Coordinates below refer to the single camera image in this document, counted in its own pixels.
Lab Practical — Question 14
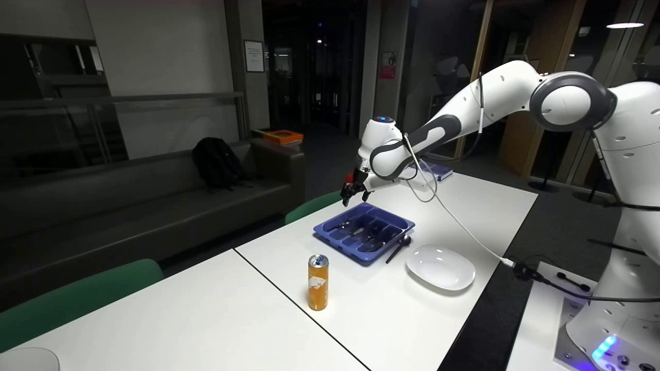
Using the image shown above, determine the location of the white paper wall sign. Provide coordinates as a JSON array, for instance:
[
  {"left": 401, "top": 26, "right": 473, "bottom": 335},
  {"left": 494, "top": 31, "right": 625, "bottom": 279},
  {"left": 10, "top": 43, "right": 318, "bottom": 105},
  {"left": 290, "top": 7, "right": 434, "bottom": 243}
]
[{"left": 243, "top": 38, "right": 266, "bottom": 74}]

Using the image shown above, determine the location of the white square plate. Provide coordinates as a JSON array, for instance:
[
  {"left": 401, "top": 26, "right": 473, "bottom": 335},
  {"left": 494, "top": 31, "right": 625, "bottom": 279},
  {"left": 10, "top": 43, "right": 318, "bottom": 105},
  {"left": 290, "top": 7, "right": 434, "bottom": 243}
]
[{"left": 401, "top": 243, "right": 479, "bottom": 295}]

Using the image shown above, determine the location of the black backpack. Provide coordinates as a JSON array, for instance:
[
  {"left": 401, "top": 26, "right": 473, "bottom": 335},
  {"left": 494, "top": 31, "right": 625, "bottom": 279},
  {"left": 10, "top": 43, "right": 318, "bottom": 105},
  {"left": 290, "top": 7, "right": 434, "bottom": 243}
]
[{"left": 189, "top": 136, "right": 245, "bottom": 192}]

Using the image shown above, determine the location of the green chair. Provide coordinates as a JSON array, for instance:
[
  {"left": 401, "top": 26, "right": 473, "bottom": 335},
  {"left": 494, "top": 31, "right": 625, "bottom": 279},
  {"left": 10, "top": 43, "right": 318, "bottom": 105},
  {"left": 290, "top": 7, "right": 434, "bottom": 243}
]
[
  {"left": 0, "top": 258, "right": 165, "bottom": 355},
  {"left": 283, "top": 189, "right": 344, "bottom": 224}
]

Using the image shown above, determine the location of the black handled metal spoon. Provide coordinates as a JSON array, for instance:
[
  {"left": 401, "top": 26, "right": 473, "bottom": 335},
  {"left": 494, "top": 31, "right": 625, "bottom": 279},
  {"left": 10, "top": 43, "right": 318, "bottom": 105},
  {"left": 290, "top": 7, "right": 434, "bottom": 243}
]
[{"left": 383, "top": 234, "right": 412, "bottom": 266}]

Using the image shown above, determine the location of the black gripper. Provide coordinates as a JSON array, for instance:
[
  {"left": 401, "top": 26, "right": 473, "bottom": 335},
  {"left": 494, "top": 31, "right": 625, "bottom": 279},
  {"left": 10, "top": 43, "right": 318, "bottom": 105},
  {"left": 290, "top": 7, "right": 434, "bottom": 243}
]
[{"left": 340, "top": 167, "right": 378, "bottom": 207}]

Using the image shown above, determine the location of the bin with orange lid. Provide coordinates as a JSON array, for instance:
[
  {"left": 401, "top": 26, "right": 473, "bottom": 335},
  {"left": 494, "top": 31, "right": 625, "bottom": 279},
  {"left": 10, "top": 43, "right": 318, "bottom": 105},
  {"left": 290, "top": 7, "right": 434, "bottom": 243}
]
[{"left": 249, "top": 125, "right": 308, "bottom": 201}]

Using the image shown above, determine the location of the red wall sign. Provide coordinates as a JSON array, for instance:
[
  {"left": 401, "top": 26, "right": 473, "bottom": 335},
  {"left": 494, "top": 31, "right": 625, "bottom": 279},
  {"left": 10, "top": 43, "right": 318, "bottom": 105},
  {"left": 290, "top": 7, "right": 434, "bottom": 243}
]
[{"left": 378, "top": 48, "right": 399, "bottom": 82}]

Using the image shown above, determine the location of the black cable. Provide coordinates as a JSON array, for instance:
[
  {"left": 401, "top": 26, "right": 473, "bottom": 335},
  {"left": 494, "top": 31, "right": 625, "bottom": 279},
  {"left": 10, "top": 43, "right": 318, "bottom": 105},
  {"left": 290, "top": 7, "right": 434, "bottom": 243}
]
[{"left": 512, "top": 263, "right": 660, "bottom": 305}]

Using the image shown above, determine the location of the robot control base blue light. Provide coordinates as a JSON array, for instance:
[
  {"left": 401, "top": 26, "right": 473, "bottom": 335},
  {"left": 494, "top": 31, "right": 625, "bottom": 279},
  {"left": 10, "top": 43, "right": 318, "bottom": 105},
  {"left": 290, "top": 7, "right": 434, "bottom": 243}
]
[{"left": 555, "top": 295, "right": 660, "bottom": 371}]

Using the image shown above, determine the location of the white cable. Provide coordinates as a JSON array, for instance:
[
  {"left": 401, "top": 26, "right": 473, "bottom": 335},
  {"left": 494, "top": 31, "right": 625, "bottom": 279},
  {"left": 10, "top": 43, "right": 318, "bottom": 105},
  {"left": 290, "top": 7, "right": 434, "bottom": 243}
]
[{"left": 399, "top": 132, "right": 517, "bottom": 269}]

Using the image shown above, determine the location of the orange drink can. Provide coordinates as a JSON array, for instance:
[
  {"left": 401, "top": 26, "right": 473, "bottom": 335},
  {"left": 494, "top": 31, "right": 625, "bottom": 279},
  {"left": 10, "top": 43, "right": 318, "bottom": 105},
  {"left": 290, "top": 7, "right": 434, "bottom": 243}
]
[{"left": 304, "top": 250, "right": 331, "bottom": 312}]

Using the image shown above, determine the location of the blue book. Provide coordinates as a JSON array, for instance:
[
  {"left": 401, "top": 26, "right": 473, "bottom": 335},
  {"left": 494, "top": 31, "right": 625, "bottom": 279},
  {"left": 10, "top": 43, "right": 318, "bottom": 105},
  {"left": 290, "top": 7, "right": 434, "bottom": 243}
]
[{"left": 418, "top": 161, "right": 453, "bottom": 183}]

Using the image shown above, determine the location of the blue plastic cutlery holder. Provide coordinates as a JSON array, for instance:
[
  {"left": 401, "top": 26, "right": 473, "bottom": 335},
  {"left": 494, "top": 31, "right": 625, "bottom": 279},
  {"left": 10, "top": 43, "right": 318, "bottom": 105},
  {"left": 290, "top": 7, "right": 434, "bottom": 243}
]
[{"left": 311, "top": 200, "right": 416, "bottom": 268}]

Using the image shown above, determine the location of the dark grey sofa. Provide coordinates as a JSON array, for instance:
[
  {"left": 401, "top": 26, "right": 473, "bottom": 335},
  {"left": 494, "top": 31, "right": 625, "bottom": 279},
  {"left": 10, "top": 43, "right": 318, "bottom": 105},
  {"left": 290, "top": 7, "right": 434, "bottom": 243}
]
[{"left": 0, "top": 139, "right": 308, "bottom": 310}]

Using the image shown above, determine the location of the round white bowl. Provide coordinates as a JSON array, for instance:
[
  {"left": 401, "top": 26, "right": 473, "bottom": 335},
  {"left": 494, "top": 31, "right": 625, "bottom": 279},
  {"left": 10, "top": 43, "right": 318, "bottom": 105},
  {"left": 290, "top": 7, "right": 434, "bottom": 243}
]
[{"left": 0, "top": 344, "right": 62, "bottom": 371}]

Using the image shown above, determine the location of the ceiling light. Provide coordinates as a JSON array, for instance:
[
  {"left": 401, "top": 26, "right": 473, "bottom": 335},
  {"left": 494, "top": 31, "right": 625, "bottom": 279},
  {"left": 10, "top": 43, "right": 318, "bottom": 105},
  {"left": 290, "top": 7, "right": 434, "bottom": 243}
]
[{"left": 605, "top": 19, "right": 648, "bottom": 31}]

